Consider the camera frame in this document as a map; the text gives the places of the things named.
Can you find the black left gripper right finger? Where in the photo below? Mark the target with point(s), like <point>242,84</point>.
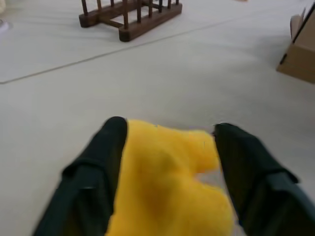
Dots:
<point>261,186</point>

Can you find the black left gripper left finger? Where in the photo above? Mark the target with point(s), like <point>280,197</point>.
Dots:
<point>93,177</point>

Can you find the yellow cloth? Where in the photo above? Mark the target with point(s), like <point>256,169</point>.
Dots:
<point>162,182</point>

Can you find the brown cardboard box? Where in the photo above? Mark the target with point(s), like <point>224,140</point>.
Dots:
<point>302,59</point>

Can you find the dark wooden peg rack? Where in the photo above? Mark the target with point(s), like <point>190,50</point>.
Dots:
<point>128,32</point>

